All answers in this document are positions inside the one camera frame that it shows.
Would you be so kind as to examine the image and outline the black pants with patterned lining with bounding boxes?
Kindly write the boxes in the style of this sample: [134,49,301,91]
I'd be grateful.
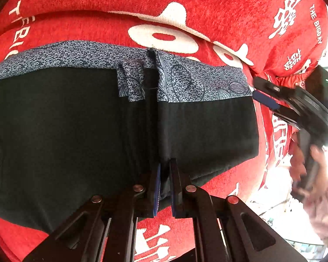
[0,40,259,233]

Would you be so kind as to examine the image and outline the red bedspread with white lettering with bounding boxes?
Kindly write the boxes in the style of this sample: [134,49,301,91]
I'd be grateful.
[0,0,328,261]

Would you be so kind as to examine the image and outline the person's right hand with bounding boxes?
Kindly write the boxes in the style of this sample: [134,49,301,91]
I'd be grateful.
[288,138,328,200]

